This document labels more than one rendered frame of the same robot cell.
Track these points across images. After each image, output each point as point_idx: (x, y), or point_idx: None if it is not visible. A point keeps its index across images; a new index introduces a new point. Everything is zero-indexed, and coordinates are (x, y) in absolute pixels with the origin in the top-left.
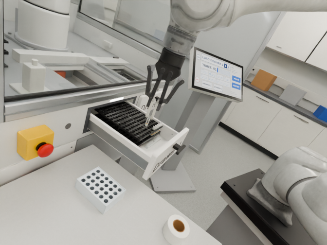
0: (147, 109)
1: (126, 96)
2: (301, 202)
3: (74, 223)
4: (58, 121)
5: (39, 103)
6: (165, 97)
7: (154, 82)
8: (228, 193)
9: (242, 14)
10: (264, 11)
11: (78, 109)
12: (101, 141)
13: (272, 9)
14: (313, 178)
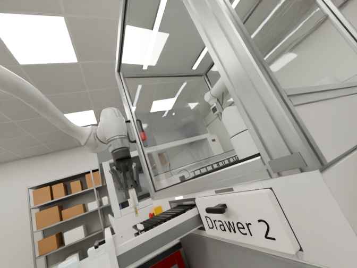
0: (224, 231)
1: (184, 196)
2: None
3: None
4: (163, 206)
5: (155, 193)
6: (278, 219)
7: (207, 175)
8: None
9: (78, 139)
10: (68, 133)
11: (165, 200)
12: (195, 251)
13: (64, 132)
14: None
